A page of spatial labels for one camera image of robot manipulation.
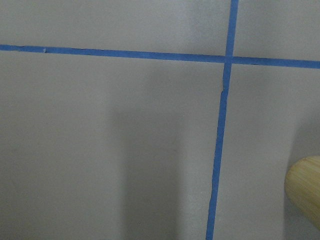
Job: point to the yellow bamboo cup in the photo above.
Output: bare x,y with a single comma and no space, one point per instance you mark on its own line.
302,186

